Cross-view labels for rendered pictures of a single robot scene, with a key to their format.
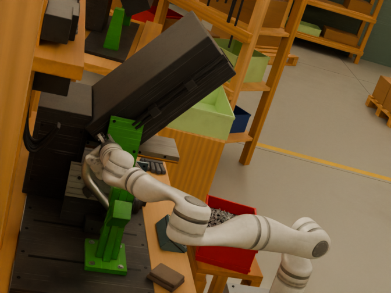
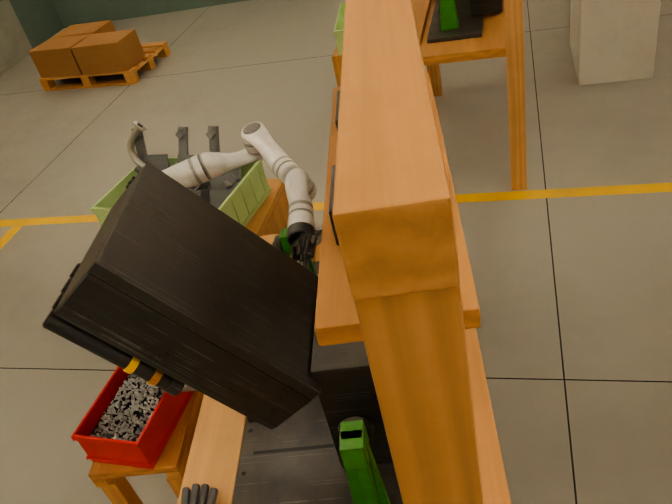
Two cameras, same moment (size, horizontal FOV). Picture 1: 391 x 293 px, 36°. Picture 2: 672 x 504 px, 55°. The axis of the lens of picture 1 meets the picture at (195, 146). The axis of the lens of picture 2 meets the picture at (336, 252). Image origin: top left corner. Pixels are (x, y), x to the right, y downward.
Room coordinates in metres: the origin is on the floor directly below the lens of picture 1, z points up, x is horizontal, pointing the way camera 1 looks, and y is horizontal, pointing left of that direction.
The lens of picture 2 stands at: (2.92, 0.96, 2.20)
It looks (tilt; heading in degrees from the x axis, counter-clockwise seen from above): 37 degrees down; 207
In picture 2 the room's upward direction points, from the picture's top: 14 degrees counter-clockwise
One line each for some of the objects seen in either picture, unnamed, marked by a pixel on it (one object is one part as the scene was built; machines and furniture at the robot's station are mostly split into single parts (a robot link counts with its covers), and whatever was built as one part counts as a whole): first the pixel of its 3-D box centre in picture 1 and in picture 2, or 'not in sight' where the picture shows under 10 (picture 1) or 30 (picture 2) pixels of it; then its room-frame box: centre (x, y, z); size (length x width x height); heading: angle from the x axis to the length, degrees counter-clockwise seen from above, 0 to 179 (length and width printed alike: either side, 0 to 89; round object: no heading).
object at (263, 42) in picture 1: (255, 40); not in sight; (8.83, -0.39, 0.22); 1.20 x 0.80 x 0.44; 137
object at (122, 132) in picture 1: (120, 145); not in sight; (1.85, 0.24, 1.17); 0.13 x 0.12 x 0.20; 16
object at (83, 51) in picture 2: not in sight; (100, 53); (-2.72, -4.07, 0.22); 1.20 x 0.81 x 0.44; 92
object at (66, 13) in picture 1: (57, 22); not in sight; (1.57, 0.45, 1.59); 0.15 x 0.07 x 0.07; 16
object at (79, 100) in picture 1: (58, 137); (365, 367); (1.97, 0.49, 1.07); 0.30 x 0.18 x 0.34; 16
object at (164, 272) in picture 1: (166, 276); not in sight; (1.57, -0.03, 0.91); 0.10 x 0.08 x 0.03; 67
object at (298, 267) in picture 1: (303, 248); not in sight; (1.51, -0.38, 1.19); 0.09 x 0.09 x 0.17; 33
